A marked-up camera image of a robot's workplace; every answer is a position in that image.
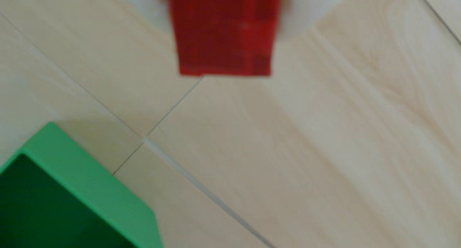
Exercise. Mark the white toothed gripper finger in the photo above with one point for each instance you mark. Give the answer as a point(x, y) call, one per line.
point(147, 7)

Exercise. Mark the green open box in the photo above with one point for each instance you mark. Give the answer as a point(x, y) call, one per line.
point(83, 183)

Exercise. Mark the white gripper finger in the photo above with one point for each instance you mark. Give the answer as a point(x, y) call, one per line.
point(309, 10)

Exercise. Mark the red block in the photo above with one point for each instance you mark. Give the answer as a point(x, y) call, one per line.
point(223, 32)

